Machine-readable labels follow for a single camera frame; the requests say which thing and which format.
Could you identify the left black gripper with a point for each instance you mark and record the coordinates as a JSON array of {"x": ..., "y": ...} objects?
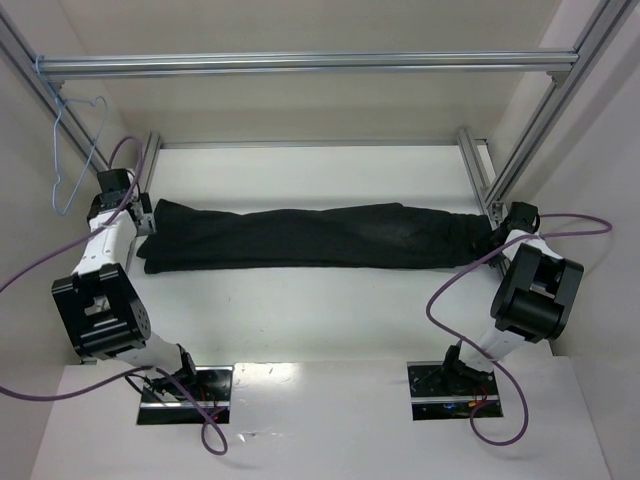
[{"x": 147, "y": 215}]

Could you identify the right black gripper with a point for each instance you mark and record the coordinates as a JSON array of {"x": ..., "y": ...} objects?
[{"x": 500, "y": 236}]

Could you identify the black trousers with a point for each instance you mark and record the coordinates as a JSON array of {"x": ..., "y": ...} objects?
[{"x": 381, "y": 236}]

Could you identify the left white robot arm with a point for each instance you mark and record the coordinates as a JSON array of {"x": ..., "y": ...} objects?
[{"x": 102, "y": 313}]

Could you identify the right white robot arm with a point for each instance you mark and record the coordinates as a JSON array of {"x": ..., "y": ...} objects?
[{"x": 533, "y": 301}]

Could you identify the aluminium frame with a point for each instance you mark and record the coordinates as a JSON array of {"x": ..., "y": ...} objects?
[{"x": 255, "y": 105}]

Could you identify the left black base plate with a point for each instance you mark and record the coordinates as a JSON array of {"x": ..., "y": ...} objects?
[{"x": 161, "y": 403}]

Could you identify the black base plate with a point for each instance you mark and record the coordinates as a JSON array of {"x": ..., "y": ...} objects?
[
  {"x": 161, "y": 403},
  {"x": 432, "y": 398}
]

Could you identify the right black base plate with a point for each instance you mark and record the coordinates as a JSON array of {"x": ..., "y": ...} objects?
[{"x": 432, "y": 398}]

